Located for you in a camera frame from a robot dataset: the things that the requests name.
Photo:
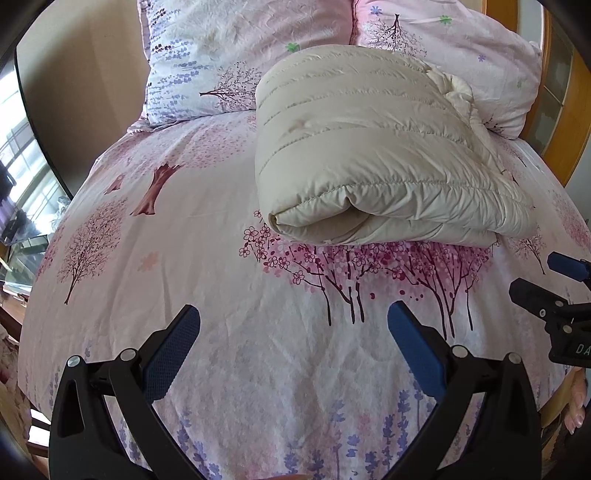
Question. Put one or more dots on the pink floral bed sheet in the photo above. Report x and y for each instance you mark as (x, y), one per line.
(184, 240)

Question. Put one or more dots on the wooden headboard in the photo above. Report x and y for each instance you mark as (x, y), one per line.
(561, 92)

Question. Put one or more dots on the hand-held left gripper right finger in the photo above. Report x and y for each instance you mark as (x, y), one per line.
(415, 350)

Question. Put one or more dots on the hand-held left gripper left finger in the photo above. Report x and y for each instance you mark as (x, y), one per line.
(173, 350)

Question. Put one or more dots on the cream down jacket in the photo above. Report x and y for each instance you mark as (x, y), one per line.
(369, 138)

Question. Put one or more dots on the person's right hand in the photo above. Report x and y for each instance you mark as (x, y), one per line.
(581, 401)

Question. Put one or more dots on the glass television stand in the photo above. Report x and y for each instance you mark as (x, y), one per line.
(21, 267)

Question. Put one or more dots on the pink tree print pillow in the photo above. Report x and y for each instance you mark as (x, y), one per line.
(485, 60)

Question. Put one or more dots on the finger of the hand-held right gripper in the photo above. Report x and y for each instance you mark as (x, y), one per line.
(545, 302)
(570, 268)

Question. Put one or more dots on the black television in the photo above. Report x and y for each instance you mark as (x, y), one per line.
(27, 138)

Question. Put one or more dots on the white lavender print pillow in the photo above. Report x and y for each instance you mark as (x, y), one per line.
(207, 60)

